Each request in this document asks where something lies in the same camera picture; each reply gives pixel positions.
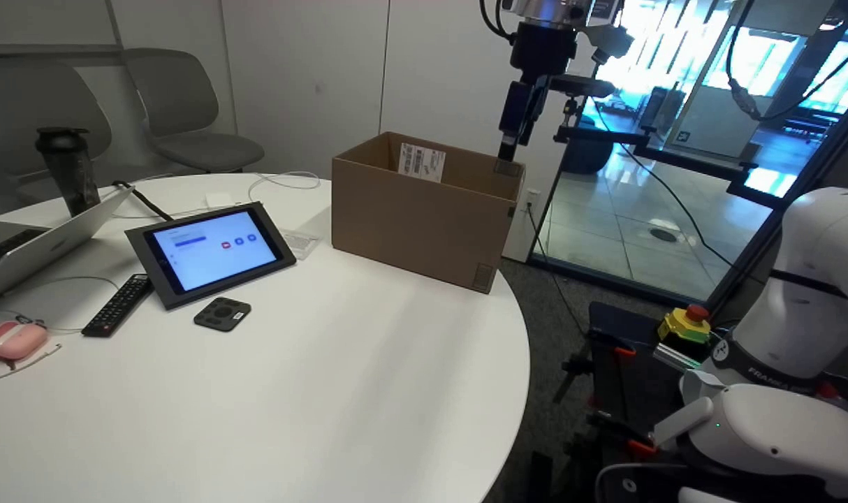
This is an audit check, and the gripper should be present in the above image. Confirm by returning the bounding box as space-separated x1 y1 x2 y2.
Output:
498 24 580 163

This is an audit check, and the brown cardboard box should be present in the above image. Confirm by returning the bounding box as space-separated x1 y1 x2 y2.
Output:
331 131 527 295

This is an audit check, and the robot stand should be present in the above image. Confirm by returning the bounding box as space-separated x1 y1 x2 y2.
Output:
553 300 848 503

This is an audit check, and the clear plastic packet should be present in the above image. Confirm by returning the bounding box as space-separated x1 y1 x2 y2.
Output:
279 228 322 261

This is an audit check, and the yellow emergency stop button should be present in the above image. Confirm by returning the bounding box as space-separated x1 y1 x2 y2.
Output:
656 305 713 370

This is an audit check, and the grey chair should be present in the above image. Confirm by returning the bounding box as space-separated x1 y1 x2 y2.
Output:
0 59 115 205
122 47 266 175

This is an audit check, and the tablet in dark stand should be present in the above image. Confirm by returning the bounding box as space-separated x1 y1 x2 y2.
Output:
124 202 298 311

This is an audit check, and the small black square remote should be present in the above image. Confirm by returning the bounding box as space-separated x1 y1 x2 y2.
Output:
193 296 252 333

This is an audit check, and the long black remote control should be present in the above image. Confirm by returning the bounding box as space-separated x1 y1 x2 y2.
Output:
81 273 154 339

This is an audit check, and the black shaker bottle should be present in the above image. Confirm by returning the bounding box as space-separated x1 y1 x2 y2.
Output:
35 126 103 218

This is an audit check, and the silver laptop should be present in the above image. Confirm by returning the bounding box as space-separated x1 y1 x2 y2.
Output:
0 184 136 309

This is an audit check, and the pink earbuds case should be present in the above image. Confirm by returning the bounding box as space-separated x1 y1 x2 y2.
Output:
0 323 50 362

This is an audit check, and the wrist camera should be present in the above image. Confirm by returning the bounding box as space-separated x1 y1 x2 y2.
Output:
583 24 636 65

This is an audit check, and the black cable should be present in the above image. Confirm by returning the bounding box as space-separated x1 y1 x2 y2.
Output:
590 101 740 272
527 203 594 339
112 180 175 222

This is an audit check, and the glass wall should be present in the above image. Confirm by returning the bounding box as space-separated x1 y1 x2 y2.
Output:
527 0 848 309

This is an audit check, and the white cable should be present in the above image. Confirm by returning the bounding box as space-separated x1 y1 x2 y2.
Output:
247 170 322 205
0 275 120 387

